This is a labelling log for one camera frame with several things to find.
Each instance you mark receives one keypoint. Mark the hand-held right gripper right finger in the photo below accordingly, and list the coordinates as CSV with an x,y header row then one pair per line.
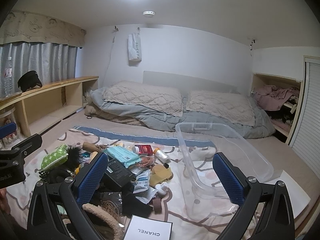
x,y
227,180

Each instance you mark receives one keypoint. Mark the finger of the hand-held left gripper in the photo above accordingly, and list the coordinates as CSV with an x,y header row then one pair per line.
x,y
7,129
25,147

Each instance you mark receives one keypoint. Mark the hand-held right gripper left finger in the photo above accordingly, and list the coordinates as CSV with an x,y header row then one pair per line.
x,y
92,177

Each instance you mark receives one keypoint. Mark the beige fluffy headband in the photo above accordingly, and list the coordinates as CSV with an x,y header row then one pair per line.
x,y
100,208

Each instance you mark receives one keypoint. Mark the clear plastic storage bin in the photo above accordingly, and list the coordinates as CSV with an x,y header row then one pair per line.
x,y
200,127

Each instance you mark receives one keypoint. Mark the brown bandage roll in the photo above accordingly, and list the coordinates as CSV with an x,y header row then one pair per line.
x,y
157,204

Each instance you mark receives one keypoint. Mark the glass jar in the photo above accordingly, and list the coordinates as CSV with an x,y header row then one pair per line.
x,y
10,116

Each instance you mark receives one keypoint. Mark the black fur pompom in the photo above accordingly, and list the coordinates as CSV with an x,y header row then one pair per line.
x,y
75,152

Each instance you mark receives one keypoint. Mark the green patterned pouch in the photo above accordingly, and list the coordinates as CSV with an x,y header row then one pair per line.
x,y
53,158

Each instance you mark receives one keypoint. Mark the brown wooden figure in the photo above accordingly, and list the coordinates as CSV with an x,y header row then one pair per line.
x,y
92,146

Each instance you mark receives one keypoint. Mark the teal wipes packet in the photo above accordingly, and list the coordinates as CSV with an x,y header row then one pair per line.
x,y
122,155

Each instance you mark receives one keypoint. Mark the blue and white sachets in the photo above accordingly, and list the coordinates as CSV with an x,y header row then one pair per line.
x,y
141,180

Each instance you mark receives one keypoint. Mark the clear water bottle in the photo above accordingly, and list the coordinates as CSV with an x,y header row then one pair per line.
x,y
8,80

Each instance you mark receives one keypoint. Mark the beige bed sheet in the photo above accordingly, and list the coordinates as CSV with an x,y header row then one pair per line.
x,y
275,152

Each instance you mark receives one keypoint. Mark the clear white packet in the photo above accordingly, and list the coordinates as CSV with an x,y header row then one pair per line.
x,y
147,195

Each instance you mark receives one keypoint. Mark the small red box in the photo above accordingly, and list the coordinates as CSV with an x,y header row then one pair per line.
x,y
145,149

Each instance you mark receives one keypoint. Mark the wooden shelf unit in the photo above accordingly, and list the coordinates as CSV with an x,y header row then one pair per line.
x,y
50,87

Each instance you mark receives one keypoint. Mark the beige fuzzy blanket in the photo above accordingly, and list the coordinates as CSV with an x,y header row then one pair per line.
x,y
100,116

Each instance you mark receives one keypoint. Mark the small white bottle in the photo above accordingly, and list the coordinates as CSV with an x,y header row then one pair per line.
x,y
162,188

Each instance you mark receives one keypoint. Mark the white box with black lettering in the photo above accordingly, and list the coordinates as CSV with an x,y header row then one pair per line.
x,y
140,223

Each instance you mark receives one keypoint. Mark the yellow sponge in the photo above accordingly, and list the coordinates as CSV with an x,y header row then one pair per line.
x,y
160,175

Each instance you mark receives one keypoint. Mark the beige quilted pillow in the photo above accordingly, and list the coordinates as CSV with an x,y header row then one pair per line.
x,y
142,95
220,105

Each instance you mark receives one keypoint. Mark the grey curtain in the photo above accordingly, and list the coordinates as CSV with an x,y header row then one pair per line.
x,y
50,62

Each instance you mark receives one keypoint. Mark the pile of dark clothes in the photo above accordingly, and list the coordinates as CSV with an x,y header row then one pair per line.
x,y
280,116

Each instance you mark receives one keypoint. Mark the blue-grey duvet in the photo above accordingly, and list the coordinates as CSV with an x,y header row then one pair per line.
x,y
160,120

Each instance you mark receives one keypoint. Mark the pile of pink clothes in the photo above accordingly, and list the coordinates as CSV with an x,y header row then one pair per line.
x,y
275,95

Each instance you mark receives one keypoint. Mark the wooden closet shelf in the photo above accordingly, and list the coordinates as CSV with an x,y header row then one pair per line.
x,y
260,80

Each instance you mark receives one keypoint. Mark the white louvered door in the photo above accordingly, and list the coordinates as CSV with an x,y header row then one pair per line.
x,y
307,110

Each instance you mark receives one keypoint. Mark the beige printed curtain valance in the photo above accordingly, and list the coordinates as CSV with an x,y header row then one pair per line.
x,y
42,27

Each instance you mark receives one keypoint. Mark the white hanging bag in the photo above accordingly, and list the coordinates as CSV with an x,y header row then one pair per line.
x,y
135,47

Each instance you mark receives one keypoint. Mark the white smoke detector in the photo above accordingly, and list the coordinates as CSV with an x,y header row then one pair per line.
x,y
148,13

